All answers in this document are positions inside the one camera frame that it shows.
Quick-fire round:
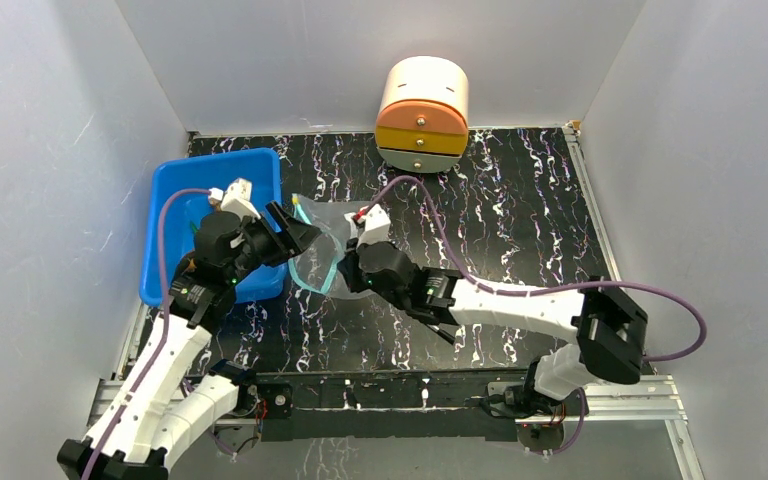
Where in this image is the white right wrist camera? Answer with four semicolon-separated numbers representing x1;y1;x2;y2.
352;205;391;245

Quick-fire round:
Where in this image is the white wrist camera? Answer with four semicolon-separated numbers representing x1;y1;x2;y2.
208;178;261;219
352;205;391;245

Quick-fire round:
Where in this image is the clear zip top bag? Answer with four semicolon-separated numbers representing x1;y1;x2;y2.
288;194;371;300

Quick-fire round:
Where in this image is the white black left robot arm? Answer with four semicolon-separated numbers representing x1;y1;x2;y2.
57;202;321;479

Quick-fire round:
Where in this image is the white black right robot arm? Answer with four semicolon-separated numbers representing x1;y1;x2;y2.
337;241;648;419

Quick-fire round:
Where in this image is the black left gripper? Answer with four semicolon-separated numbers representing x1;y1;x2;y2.
227;202;321;283

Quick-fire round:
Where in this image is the black and white pen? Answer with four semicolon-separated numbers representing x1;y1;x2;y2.
421;321;455;345

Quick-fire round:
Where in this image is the blue plastic bin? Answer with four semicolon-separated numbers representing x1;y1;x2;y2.
139;148;282;307

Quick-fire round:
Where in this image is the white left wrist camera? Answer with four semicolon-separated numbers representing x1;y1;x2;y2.
208;178;261;219

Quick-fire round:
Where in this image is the aluminium frame rail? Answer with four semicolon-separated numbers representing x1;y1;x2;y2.
85;377;690;439

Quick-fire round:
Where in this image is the pastel mini drawer cabinet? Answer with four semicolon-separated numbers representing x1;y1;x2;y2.
374;56;469;174

